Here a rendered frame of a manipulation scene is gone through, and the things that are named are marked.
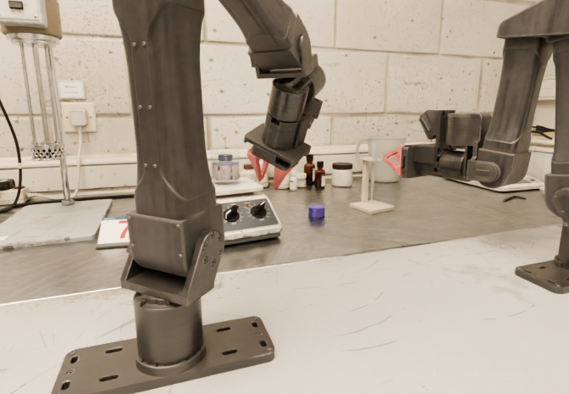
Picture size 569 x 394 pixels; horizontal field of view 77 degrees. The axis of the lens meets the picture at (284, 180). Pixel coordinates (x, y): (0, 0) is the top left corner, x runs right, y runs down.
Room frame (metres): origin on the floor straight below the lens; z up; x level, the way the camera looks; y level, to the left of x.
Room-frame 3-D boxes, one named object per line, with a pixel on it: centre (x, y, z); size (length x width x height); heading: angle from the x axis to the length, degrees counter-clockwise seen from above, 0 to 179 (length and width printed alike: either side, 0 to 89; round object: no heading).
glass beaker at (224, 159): (0.77, 0.12, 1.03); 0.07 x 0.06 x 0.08; 114
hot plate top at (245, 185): (0.77, 0.12, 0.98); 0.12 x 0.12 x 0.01; 25
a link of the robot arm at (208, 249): (0.33, 0.11, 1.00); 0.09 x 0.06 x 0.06; 65
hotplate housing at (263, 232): (0.74, 0.11, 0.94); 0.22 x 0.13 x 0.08; 25
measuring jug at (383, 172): (1.25, -0.34, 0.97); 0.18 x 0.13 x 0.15; 96
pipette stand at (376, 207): (0.88, -0.22, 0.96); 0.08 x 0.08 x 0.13; 30
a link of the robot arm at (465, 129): (0.66, -0.35, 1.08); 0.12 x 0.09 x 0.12; 35
